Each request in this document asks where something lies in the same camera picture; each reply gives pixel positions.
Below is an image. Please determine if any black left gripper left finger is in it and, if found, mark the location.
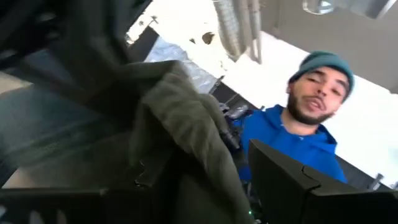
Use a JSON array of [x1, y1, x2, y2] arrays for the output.
[[0, 149, 177, 224]]

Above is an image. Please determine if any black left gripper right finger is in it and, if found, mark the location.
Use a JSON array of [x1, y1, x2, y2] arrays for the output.
[[248, 139, 398, 224]]

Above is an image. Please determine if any dark green baseball cap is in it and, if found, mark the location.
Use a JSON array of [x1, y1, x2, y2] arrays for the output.
[[0, 60, 259, 224]]

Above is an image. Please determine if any person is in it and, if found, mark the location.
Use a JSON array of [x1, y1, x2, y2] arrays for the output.
[[233, 51, 356, 184]]

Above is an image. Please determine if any long ceiling light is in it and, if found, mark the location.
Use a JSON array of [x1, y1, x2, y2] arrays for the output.
[[302, 0, 391, 17]]

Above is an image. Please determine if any silver ventilation duct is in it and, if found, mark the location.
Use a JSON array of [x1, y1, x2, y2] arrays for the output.
[[213, 0, 262, 65]]

